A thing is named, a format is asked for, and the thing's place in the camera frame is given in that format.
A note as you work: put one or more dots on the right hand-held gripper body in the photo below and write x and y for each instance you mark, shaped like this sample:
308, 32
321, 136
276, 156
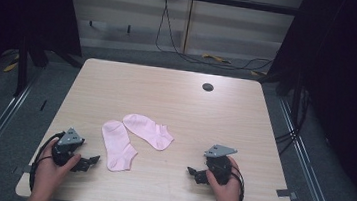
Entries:
219, 163

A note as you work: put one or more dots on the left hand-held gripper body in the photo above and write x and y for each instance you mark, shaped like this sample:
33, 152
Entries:
68, 139

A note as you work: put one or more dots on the pink sock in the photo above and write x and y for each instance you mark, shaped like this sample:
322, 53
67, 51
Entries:
148, 131
118, 147

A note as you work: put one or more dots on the person's right hand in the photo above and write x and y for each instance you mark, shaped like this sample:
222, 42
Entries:
225, 192

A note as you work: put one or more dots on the person's left hand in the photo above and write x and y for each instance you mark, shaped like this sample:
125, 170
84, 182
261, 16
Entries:
49, 174

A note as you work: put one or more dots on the small black floor piece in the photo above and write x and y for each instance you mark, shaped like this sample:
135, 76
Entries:
43, 105

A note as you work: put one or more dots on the grey tape strip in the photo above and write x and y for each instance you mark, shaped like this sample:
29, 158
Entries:
286, 193
31, 169

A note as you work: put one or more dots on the round dark table grommet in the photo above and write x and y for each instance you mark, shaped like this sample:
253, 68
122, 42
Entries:
207, 87

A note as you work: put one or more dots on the black metal stand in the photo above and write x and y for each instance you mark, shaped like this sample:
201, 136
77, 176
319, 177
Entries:
22, 67

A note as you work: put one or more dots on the yellow floor object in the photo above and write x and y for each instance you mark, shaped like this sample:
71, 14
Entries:
258, 73
10, 66
216, 58

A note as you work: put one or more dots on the black curtain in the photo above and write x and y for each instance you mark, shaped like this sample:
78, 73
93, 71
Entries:
346, 81
18, 6

